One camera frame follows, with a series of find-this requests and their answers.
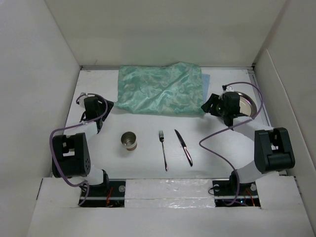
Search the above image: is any silver table knife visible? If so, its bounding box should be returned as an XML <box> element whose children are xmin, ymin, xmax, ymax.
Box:
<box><xmin>174</xmin><ymin>129</ymin><xmax>193</xmax><ymax>167</ymax></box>

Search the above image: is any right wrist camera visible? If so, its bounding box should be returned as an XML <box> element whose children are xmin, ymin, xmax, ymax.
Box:
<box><xmin>222</xmin><ymin>85</ymin><xmax>234</xmax><ymax>93</ymax></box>

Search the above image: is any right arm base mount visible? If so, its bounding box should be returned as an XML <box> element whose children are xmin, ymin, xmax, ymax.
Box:
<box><xmin>208</xmin><ymin>179</ymin><xmax>261</xmax><ymax>207</ymax></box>

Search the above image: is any silver fork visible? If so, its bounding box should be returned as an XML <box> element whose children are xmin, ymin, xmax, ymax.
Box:
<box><xmin>158</xmin><ymin>130</ymin><xmax>168</xmax><ymax>172</ymax></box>

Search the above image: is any metal cup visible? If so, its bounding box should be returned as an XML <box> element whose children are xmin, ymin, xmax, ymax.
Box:
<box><xmin>120</xmin><ymin>131</ymin><xmax>137</xmax><ymax>151</ymax></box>

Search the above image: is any metal plate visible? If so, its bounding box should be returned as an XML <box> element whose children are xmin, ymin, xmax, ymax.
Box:
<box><xmin>237</xmin><ymin>91</ymin><xmax>257</xmax><ymax>118</ymax></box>

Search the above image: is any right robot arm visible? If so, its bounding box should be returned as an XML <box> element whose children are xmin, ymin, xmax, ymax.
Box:
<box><xmin>201</xmin><ymin>91</ymin><xmax>295</xmax><ymax>195</ymax></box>

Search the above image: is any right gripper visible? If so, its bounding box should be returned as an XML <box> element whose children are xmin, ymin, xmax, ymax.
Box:
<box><xmin>200</xmin><ymin>93</ymin><xmax>228</xmax><ymax>117</ymax></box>

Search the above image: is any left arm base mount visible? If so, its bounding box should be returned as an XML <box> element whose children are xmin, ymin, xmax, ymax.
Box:
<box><xmin>79</xmin><ymin>179</ymin><xmax>126</xmax><ymax>208</ymax></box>

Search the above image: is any green patterned cloth placemat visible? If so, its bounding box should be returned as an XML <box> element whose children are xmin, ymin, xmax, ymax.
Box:
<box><xmin>115</xmin><ymin>62</ymin><xmax>204</xmax><ymax>116</ymax></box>

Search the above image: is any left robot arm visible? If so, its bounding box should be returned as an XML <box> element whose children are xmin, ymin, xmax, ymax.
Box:
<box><xmin>49</xmin><ymin>93</ymin><xmax>114</xmax><ymax>196</ymax></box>

